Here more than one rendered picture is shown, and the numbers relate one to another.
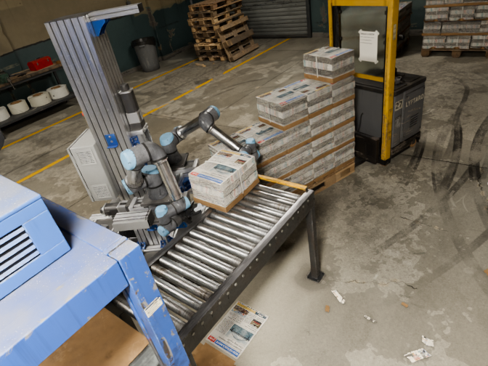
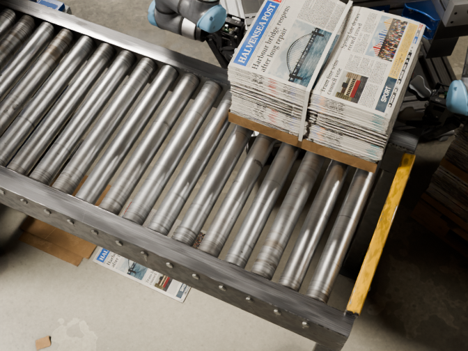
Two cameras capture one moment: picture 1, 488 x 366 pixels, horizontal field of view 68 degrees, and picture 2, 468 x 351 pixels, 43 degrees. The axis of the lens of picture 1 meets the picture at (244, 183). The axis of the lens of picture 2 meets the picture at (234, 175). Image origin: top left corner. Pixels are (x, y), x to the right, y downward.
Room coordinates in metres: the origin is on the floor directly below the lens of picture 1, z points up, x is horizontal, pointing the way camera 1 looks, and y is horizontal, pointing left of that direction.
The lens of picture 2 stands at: (1.61, -0.69, 2.01)
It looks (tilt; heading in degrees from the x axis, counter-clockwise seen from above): 59 degrees down; 72
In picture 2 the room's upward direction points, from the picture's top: straight up
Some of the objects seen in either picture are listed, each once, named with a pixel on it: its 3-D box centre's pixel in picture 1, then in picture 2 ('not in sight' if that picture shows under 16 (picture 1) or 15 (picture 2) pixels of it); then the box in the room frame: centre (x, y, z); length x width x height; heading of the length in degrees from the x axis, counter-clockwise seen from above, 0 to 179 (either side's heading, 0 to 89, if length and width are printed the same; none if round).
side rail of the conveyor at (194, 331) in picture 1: (255, 262); (81, 220); (1.46, 0.03, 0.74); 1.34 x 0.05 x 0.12; 137
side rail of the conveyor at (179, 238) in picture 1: (190, 235); (177, 72); (1.80, 0.40, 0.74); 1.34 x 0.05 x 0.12; 137
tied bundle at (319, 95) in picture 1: (306, 98); not in sight; (3.20, -0.73, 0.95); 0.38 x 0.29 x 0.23; 28
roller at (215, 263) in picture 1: (204, 258); (86, 115); (1.53, 0.30, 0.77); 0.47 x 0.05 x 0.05; 47
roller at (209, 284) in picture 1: (189, 274); (43, 99); (1.43, 0.39, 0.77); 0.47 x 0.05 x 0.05; 47
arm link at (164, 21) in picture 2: (167, 226); (170, 16); (1.82, 0.53, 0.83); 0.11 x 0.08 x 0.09; 137
